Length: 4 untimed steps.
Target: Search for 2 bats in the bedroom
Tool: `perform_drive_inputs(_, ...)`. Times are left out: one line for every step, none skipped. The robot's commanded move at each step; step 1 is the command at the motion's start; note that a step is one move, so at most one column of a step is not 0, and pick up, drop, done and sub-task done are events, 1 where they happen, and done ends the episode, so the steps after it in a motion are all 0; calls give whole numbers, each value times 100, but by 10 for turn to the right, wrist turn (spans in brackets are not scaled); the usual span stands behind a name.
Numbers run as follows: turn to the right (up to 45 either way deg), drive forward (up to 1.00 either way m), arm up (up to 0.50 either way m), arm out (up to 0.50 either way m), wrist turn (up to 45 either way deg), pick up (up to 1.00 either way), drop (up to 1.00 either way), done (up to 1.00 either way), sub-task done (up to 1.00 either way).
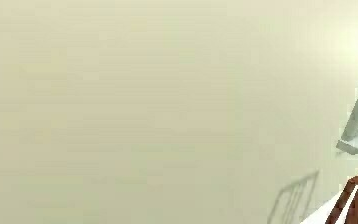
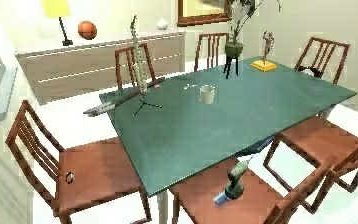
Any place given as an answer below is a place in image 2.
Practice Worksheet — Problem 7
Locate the beige sideboard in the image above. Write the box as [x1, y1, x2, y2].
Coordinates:
[15, 30, 187, 106]

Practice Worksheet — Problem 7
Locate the white vase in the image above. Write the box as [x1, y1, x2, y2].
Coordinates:
[155, 16, 170, 31]

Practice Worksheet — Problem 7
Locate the green power drill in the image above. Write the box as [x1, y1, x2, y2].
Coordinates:
[213, 159, 252, 206]

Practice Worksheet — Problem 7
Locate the orange basketball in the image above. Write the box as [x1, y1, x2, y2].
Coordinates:
[77, 20, 98, 41]

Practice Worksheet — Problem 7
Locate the brown wooden chair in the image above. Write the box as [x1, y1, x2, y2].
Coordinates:
[5, 99, 153, 224]
[293, 36, 351, 85]
[262, 115, 358, 215]
[193, 32, 230, 73]
[168, 156, 335, 224]
[114, 42, 157, 91]

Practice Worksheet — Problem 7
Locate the white cup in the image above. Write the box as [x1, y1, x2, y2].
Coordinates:
[199, 84, 217, 106]

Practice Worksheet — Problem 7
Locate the brown framed picture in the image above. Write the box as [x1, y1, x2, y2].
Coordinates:
[177, 0, 234, 28]

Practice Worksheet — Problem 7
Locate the yellow table lamp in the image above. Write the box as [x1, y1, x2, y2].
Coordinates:
[41, 0, 74, 47]

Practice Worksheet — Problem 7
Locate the house plant on black stand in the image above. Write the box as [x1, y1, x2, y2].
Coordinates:
[222, 0, 283, 80]

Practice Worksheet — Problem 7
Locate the green dining table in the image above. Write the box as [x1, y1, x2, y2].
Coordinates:
[99, 56, 358, 224]

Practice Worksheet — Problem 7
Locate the dark grey long bat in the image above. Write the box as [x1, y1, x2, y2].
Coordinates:
[83, 76, 166, 118]

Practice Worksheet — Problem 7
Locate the brown statue on yellow base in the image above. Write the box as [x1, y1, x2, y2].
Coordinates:
[249, 30, 279, 73]

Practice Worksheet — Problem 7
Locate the beige saxophone on black stand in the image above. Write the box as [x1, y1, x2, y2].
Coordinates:
[129, 14, 163, 119]

